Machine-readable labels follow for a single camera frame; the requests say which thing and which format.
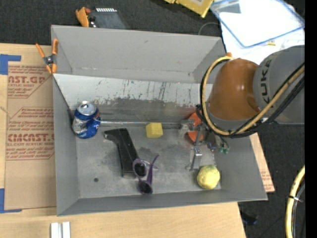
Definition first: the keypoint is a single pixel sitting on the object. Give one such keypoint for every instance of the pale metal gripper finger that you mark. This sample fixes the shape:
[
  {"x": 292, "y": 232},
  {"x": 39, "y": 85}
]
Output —
[
  {"x": 186, "y": 127},
  {"x": 196, "y": 157}
]

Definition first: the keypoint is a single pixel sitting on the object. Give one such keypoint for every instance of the yellow lemon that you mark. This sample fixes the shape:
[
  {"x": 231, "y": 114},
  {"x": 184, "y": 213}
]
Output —
[{"x": 208, "y": 177}]

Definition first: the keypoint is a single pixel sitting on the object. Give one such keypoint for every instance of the yellow sponge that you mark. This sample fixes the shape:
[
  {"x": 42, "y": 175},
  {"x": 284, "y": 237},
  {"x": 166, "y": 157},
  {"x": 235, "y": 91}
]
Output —
[{"x": 154, "y": 130}]

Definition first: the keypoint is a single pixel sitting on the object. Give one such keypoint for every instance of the purple sunglasses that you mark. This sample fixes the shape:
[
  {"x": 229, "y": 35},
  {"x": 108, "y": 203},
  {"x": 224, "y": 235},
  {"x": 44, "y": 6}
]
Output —
[{"x": 145, "y": 186}]

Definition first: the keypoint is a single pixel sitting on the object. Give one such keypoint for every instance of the grey metal bin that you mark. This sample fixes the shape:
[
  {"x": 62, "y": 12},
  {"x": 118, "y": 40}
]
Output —
[{"x": 153, "y": 58}]

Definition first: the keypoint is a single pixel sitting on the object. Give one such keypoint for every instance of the blue soda can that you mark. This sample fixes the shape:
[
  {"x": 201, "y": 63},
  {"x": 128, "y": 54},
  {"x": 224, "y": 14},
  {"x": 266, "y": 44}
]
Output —
[{"x": 87, "y": 123}]

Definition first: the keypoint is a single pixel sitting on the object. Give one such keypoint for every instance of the brown cardboard board, red print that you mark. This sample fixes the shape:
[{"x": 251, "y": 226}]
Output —
[{"x": 29, "y": 175}]

